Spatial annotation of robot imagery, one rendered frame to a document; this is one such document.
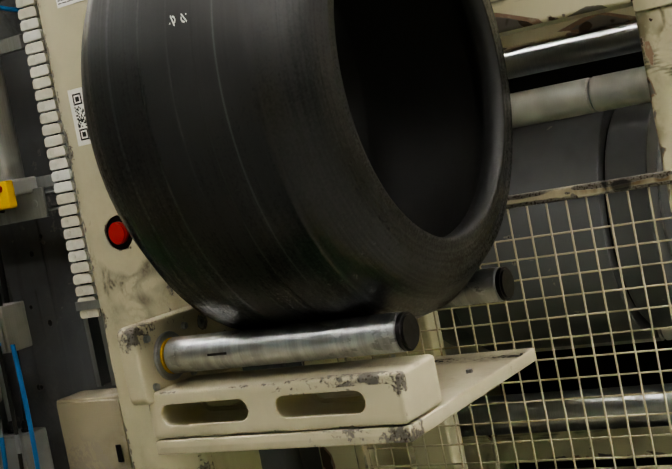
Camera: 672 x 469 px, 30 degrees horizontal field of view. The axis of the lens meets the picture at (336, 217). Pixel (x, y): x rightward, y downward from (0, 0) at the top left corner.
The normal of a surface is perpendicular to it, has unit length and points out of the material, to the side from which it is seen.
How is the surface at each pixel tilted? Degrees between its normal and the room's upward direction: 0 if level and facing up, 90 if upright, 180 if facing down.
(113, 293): 90
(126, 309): 90
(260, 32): 82
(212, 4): 71
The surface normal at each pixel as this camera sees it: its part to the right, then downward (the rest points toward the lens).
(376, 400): -0.50, 0.15
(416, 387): 0.84, -0.14
